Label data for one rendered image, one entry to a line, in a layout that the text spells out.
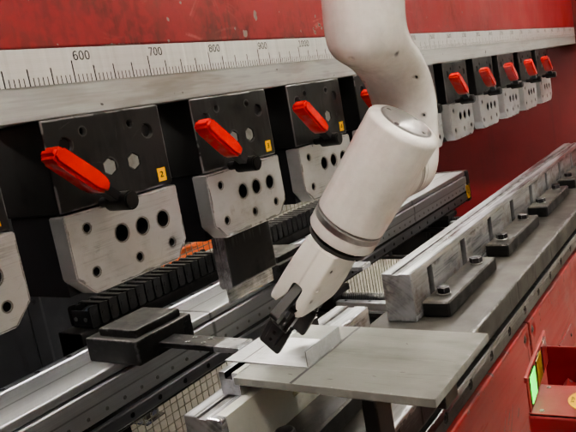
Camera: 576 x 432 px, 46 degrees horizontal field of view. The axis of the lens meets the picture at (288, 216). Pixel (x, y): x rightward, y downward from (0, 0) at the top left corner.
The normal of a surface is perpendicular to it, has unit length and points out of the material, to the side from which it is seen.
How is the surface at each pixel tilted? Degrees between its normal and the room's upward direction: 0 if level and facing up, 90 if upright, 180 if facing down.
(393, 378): 0
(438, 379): 0
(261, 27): 90
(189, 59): 90
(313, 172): 90
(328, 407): 0
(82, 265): 90
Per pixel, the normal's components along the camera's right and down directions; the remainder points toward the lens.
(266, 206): 0.83, -0.05
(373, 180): -0.29, 0.40
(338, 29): -0.70, 0.22
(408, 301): -0.54, 0.23
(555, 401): -0.17, -0.97
